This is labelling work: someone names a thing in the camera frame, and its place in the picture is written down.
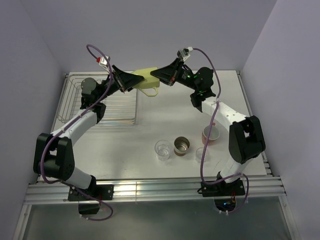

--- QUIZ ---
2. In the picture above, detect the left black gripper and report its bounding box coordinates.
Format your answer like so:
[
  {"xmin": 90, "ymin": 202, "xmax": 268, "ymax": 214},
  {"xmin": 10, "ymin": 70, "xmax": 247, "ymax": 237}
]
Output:
[{"xmin": 96, "ymin": 65, "xmax": 144, "ymax": 102}]

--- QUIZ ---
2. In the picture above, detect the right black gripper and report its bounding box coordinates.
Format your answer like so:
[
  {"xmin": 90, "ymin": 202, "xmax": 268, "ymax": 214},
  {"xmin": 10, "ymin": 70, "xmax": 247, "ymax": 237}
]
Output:
[{"xmin": 149, "ymin": 58, "xmax": 199, "ymax": 92}]

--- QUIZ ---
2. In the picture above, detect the pale yellow plastic mug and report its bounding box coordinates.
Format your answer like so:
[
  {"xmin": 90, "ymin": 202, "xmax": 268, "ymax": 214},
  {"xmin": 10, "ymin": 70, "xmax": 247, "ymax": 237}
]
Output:
[{"xmin": 132, "ymin": 67, "xmax": 160, "ymax": 97}]

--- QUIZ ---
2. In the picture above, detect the large clear plastic tumbler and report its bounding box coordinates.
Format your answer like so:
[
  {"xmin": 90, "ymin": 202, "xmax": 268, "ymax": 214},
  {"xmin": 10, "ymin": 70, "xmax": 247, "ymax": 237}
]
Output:
[{"xmin": 154, "ymin": 140, "xmax": 172, "ymax": 161}]

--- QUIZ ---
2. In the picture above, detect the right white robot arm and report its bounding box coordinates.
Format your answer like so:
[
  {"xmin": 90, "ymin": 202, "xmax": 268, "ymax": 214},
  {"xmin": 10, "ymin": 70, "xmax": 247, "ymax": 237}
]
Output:
[{"xmin": 150, "ymin": 58, "xmax": 266, "ymax": 197}]

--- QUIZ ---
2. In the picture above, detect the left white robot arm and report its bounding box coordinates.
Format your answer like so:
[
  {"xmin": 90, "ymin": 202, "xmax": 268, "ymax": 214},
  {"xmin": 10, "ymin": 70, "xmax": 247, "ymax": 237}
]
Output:
[{"xmin": 33, "ymin": 65, "xmax": 145, "ymax": 200}]

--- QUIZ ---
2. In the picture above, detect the brown metal-lined cup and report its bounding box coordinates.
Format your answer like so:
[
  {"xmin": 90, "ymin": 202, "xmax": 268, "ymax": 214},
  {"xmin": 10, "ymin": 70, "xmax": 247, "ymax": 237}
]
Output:
[{"xmin": 173, "ymin": 136, "xmax": 190, "ymax": 157}]

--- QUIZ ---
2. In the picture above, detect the pink patterned ceramic mug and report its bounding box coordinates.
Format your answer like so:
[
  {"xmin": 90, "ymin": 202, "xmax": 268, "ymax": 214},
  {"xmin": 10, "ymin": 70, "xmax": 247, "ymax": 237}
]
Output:
[{"xmin": 201, "ymin": 125, "xmax": 220, "ymax": 146}]

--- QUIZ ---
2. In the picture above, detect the small clear plastic glass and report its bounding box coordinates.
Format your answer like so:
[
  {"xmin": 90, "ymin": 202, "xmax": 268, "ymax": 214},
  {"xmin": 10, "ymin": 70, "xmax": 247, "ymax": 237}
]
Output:
[{"xmin": 195, "ymin": 147, "xmax": 210, "ymax": 163}]

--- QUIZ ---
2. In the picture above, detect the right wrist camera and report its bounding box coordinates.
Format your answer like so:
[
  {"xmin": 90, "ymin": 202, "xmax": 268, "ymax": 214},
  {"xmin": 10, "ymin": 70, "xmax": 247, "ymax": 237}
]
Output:
[{"xmin": 177, "ymin": 46, "xmax": 194, "ymax": 62}]

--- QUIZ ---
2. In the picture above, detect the clear wire dish rack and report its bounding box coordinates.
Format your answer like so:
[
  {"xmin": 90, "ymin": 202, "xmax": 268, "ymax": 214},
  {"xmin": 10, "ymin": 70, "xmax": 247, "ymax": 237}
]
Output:
[{"xmin": 57, "ymin": 72, "xmax": 140, "ymax": 126}]

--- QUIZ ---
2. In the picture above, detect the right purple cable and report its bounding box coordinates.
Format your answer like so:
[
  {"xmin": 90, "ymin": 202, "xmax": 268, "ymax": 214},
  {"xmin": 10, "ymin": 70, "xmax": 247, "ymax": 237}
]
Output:
[{"xmin": 192, "ymin": 47, "xmax": 251, "ymax": 215}]

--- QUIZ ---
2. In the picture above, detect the purple cable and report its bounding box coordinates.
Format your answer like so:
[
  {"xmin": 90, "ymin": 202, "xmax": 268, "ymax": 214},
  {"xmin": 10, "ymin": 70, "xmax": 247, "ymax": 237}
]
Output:
[
  {"xmin": 192, "ymin": 47, "xmax": 251, "ymax": 215},
  {"xmin": 37, "ymin": 44, "xmax": 115, "ymax": 222}
]

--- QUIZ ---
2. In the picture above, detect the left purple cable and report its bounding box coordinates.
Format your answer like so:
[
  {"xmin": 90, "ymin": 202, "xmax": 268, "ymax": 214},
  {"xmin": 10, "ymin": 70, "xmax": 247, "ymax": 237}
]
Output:
[{"xmin": 37, "ymin": 44, "xmax": 115, "ymax": 222}]

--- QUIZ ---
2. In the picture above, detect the aluminium rail frame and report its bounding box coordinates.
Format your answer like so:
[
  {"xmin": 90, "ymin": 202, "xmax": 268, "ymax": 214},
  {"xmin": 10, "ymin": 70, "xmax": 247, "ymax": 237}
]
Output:
[{"xmin": 24, "ymin": 70, "xmax": 286, "ymax": 205}]

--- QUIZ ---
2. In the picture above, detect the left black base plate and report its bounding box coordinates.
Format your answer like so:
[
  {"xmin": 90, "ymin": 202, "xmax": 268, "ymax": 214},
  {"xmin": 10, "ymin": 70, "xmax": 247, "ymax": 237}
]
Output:
[{"xmin": 67, "ymin": 184, "xmax": 114, "ymax": 202}]

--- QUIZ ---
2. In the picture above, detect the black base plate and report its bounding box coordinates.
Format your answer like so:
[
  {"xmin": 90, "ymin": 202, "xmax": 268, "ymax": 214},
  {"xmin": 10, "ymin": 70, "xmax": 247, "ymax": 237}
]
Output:
[
  {"xmin": 197, "ymin": 179, "xmax": 246, "ymax": 197},
  {"xmin": 67, "ymin": 184, "xmax": 114, "ymax": 202}
]

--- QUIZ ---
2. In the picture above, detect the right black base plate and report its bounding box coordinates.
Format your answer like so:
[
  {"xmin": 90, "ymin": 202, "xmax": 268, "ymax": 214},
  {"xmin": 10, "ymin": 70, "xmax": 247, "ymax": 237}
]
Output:
[{"xmin": 197, "ymin": 179, "xmax": 246, "ymax": 197}]

